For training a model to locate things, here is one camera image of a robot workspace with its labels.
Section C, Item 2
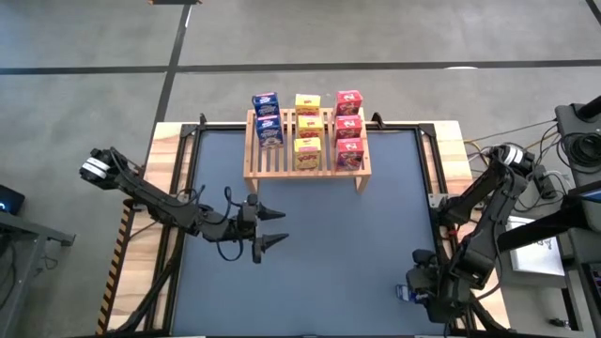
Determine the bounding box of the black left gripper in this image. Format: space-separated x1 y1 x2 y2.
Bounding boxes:
237 203 290 265

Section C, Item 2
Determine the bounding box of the blue Frosted Flakes cereal box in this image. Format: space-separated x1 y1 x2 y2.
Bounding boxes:
254 115 285 150
252 91 282 118
394 284 431 305

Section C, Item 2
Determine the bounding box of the yellow Corn Pops cereal box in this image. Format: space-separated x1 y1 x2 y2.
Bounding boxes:
296 115 326 141
293 136 323 171
294 93 322 117

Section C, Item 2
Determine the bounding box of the red Froot Loops cereal box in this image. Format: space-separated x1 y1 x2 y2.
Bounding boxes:
334 137 366 172
333 89 364 117
333 115 363 141

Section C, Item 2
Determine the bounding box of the wooden slatted shelf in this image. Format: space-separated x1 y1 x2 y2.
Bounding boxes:
242 107 373 194

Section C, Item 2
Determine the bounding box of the white board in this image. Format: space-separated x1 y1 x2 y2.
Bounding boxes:
502 215 567 277

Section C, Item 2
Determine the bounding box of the black power strip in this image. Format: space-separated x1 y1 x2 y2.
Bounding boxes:
532 163 560 201

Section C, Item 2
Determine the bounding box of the yellow black hazard tape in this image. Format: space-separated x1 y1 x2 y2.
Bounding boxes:
96 208 132 335

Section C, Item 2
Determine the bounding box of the black computer tower blue light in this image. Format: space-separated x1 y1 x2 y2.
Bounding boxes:
0 183 27 216

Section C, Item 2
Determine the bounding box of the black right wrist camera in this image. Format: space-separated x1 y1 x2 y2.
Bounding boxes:
411 248 439 267

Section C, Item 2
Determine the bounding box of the black aluminium table frame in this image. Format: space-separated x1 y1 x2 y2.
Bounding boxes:
96 112 513 338

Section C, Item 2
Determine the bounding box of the black coiled cable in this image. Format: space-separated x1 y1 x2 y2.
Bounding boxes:
561 132 601 173

